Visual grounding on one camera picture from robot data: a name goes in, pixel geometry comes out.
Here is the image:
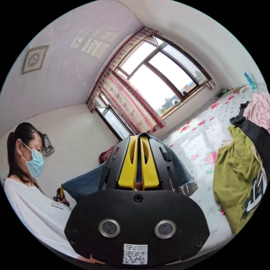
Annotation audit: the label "blue plastic bottle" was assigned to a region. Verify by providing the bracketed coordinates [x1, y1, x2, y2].
[244, 72, 257, 90]

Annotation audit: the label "pile of clothes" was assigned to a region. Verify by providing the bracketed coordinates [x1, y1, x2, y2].
[212, 92, 270, 235]

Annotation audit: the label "window with brown frame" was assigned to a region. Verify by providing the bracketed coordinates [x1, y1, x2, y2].
[95, 35, 212, 141]

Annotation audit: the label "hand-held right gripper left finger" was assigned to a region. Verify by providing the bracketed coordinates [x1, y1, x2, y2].
[118, 135, 139, 190]

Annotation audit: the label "bed with flowered sheet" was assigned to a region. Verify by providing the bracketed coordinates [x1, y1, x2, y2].
[160, 84, 264, 249]

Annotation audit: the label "red patterned curtain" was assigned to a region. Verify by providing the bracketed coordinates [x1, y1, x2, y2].
[86, 27, 216, 134]

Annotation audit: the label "blue jeans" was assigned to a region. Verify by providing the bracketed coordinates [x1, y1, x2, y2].
[61, 135, 198, 203]

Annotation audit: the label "person's body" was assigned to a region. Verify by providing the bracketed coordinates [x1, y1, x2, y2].
[4, 122, 85, 260]

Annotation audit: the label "square ceiling lamp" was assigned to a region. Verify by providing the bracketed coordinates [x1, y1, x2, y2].
[21, 44, 50, 75]

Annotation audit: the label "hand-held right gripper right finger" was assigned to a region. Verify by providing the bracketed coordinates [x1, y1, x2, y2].
[140, 136, 159, 191]

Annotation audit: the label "person's right hand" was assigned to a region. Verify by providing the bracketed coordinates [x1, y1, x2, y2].
[77, 254, 106, 265]

